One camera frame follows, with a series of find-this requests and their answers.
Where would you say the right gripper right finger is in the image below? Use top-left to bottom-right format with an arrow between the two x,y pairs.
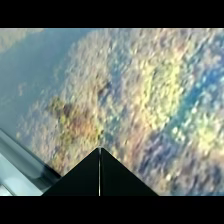
100,147 -> 160,197

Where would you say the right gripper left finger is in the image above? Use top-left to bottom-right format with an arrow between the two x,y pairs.
41,147 -> 100,197

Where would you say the silver frame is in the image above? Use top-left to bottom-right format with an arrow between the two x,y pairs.
0,152 -> 45,197

